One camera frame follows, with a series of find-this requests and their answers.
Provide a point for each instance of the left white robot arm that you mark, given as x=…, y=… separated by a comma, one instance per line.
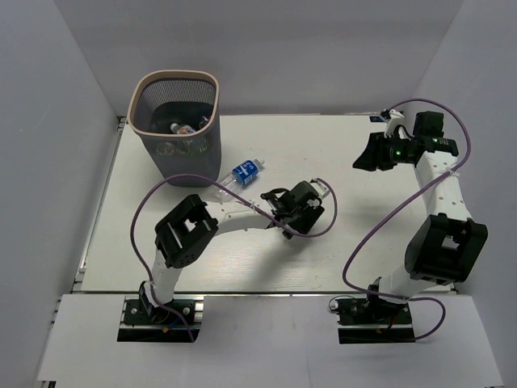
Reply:
x=182, y=236

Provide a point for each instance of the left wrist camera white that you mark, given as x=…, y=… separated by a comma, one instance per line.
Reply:
x=321, y=189

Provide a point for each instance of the white label clear bottle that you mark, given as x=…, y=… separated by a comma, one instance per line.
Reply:
x=181, y=129

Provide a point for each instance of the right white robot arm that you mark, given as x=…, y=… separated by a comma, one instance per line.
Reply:
x=448, y=243

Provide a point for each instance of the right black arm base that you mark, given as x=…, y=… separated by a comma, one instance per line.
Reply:
x=370, y=320

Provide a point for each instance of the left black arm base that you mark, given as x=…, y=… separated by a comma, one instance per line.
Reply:
x=165, y=327

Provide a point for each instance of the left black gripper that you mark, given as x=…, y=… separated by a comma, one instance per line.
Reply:
x=313, y=212

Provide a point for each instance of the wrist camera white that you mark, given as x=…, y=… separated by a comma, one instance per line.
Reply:
x=393, y=120
x=321, y=189

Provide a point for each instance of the grey mesh waste bin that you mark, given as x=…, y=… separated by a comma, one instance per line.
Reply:
x=183, y=97

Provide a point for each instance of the blue label plastic bottle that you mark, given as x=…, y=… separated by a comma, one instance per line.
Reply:
x=237, y=180

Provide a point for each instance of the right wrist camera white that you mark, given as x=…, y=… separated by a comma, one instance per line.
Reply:
x=393, y=120

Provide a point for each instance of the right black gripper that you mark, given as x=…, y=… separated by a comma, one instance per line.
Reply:
x=374, y=157

